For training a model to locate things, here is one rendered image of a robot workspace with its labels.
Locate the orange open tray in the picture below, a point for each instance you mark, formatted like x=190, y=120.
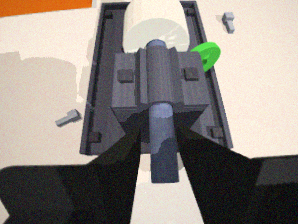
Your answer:
x=22, y=7

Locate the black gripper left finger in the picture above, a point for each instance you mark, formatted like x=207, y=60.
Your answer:
x=105, y=185

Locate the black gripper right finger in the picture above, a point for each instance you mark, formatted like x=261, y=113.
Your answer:
x=228, y=186

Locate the blue-grey metal shaft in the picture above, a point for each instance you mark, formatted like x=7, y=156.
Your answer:
x=163, y=152

